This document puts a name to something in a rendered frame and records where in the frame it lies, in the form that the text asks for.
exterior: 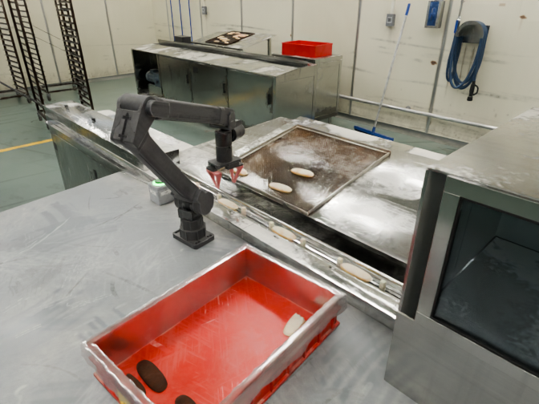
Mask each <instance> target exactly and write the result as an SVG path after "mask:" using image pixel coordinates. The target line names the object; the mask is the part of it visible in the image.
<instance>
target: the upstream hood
mask: <svg viewBox="0 0 539 404"><path fill-rule="evenodd" d="M43 108H44V111H45V113H46V115H49V116H50V117H51V118H53V119H55V120H57V121H59V122H60V123H62V124H63V125H65V126H67V127H69V128H70V129H72V130H73V131H76V132H78V133H79V134H80V135H83V136H84V137H86V138H88V139H89V140H91V141H93V142H94V143H97V144H98V145H99V146H101V147H103V148H105V149H107V150H108V151H110V152H112V153H113V154H115V155H117V156H118V157H120V158H122V159H123V160H126V161H127V162H129V163H130V164H132V165H134V166H136V167H138V168H139V169H141V170H142V171H144V172H145V171H148V170H149V169H148V168H147V167H146V166H145V165H144V164H143V163H142V162H141V161H140V160H139V159H138V158H137V157H135V156H134V155H133V154H132V153H131V152H130V151H129V150H127V149H126V148H124V147H123V146H122V145H121V144H115V143H113V142H112V141H111V140H110V136H111V130H112V126H113V122H114V119H112V118H110V117H108V116H106V115H103V114H101V113H99V112H97V111H94V110H92V109H90V108H89V107H85V106H84V105H82V104H80V103H77V102H75V101H73V100H69V101H64V102H59V103H50V104H45V105H43ZM152 138H153V137H152ZM153 139H154V141H155V142H156V143H157V144H158V145H159V146H160V148H161V149H162V150H163V151H164V152H165V153H166V154H167V156H168V157H169V158H170V159H171V160H172V161H173V162H174V163H175V162H176V163H178V164H180V158H179V149H178V148H176V147H173V146H171V145H169V144H167V143H164V142H162V141H160V140H158V139H156V138H153Z"/></svg>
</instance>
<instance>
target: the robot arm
mask: <svg viewBox="0 0 539 404"><path fill-rule="evenodd" d="M116 106H117V108H116V112H115V118H114V122H113V126H112V130H111V136H110V140H111V141H112V142H113V143H115V144H121V145H122V146H123V147H124V148H126V149H127V150H129V151H130V152H131V153H132V154H133V155H134V156H135V157H137V158H138V159H139V160H140V161H141V162H142V163H143V164H144V165H145V166H146V167H147V168H148V169H149V170H150V171H151V172H152V173H153V174H154V175H155V176H156V177H157V178H158V179H159V180H160V181H161V182H163V183H164V184H165V185H166V186H167V187H168V188H169V189H170V190H171V195H172V196H173V197H174V204H175V205H176V207H177V208H178V209H177V211H178V217H179V218H180V228H179V229H178V230H176V231H175V232H173V233H172V235H173V238H175V239H176V240H178V241H180V242H182V243H183V244H186V245H187V246H189V247H190V248H193V249H199V248H201V247H202V246H204V245H206V244H208V243H209V242H211V241H213V240H214V234H213V233H211V232H209V231H207V230H206V226H205V222H204V221H203V216H202V215H208V214H209V213H210V212H211V210H212V208H213V204H214V196H213V194H212V193H211V192H209V191H207V190H204V189H199V188H198V187H197V185H196V184H194V183H193V182H192V181H191V180H190V179H189V178H188V177H187V176H186V175H185V174H184V173H183V172H182V171H181V170H180V169H179V168H178V167H177V166H176V165H175V164H174V162H173V161H172V160H171V159H170V158H169V157H168V156H167V154H166V153H165V152H164V151H163V150H162V149H161V148H160V146H159V145H158V144H157V143H156V142H155V141H154V139H153V138H152V137H151V136H150V133H149V131H148V130H149V128H150V127H151V126H152V123H153V121H154V120H169V121H180V122H190V123H207V124H209V126H210V127H215V128H219V129H217V130H215V131H214V133H215V146H216V159H212V160H208V165H209V166H207V167H206V171H207V173H208V174H209V176H210V177H211V179H212V180H213V183H214V185H215V187H216V188H217V189H219V187H220V183H221V175H222V173H221V172H219V171H218V170H220V168H223V167H225V169H227V170H229V171H230V175H231V178H232V181H233V182H234V183H236V181H237V178H238V176H239V174H240V172H241V170H242V168H243V167H244V166H243V163H242V162H241V158H239V157H237V156H234V155H233V148H232V142H233V141H235V140H237V139H239V138H241V137H242V136H243V135H244V134H245V128H244V126H243V125H242V121H241V120H239V119H235V112H234V109H232V108H228V107H217V106H211V105H205V104H200V103H190V102H185V101H179V100H174V99H166V98H159V97H153V96H150V95H138V94H132V93H124V94H123V95H121V96H120V97H119V98H118V99H117V101H116ZM234 168H236V169H237V171H236V174H235V177H234V174H233V169H234ZM217 169H218V170H217ZM214 176H215V177H216V179H217V182H216V180H215V177H214Z"/></svg>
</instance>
